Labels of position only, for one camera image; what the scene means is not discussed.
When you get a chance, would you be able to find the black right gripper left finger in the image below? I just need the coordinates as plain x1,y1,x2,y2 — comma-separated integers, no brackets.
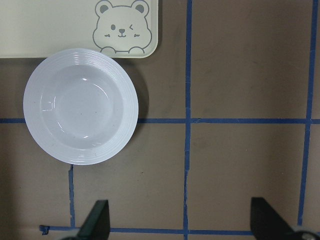
77,200,111,237

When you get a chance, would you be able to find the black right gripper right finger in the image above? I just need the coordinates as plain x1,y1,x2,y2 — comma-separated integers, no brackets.
250,197,295,236

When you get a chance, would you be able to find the white round plate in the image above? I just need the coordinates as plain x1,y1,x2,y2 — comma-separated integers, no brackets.
23,48,139,166

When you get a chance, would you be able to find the cream bear tray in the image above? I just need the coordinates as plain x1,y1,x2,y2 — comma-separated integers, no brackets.
0,0,159,59

